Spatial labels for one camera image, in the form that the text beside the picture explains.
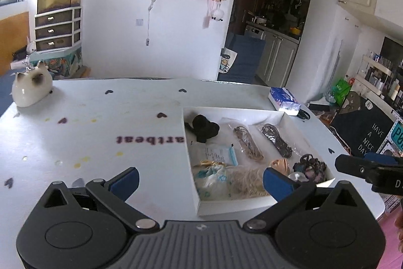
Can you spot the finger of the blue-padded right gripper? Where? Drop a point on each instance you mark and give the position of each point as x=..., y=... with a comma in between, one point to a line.
x=377, y=156

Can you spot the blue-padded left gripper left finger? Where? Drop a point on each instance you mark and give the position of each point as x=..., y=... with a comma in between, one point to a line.
x=124, y=184

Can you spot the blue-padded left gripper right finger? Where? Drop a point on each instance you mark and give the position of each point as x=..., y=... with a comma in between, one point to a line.
x=277, y=185

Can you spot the peach and silver satin scrunchie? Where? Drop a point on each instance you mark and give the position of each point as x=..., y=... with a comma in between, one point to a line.
x=281, y=165

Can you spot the clear bag of dark cords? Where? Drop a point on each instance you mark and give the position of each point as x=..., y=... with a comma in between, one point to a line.
x=271, y=133

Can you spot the clear bag with paper card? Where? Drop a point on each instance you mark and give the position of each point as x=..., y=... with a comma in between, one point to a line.
x=206, y=153

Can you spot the black fabric pouch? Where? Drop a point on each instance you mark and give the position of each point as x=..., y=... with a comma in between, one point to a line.
x=202, y=128

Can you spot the person's right hand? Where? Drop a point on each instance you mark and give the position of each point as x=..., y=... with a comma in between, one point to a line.
x=399, y=224

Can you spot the teal letter sign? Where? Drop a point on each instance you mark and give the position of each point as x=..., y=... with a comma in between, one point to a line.
x=396, y=135

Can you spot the black have a nice day mat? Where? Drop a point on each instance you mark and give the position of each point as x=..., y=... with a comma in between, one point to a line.
x=361, y=125

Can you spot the white shallow cardboard box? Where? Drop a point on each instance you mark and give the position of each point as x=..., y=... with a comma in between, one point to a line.
x=286, y=126

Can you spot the green plastic bag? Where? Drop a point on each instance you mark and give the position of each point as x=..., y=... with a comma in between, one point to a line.
x=338, y=93

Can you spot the blue tissue pack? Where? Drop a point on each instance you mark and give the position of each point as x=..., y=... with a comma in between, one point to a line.
x=284, y=101

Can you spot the white kitchen cabinets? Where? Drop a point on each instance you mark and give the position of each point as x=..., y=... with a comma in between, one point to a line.
x=277, y=59

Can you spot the white ceramic cat figurine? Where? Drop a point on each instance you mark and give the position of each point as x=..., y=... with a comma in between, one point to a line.
x=31, y=86

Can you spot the cartoon tote bag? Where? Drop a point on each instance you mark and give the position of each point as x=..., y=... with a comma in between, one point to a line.
x=228, y=57

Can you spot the washing machine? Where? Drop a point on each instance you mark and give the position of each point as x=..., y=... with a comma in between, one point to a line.
x=254, y=32

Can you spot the white plastic drawer unit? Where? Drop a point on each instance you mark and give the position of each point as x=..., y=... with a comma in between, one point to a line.
x=58, y=29

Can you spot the clear bag of cream cords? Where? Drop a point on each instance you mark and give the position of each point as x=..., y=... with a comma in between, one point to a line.
x=246, y=182

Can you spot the floral brocade drawstring pouch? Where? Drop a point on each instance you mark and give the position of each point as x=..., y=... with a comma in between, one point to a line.
x=212, y=181

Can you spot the wire storage shelf with items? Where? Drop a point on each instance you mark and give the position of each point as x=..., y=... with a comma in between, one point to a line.
x=378, y=75

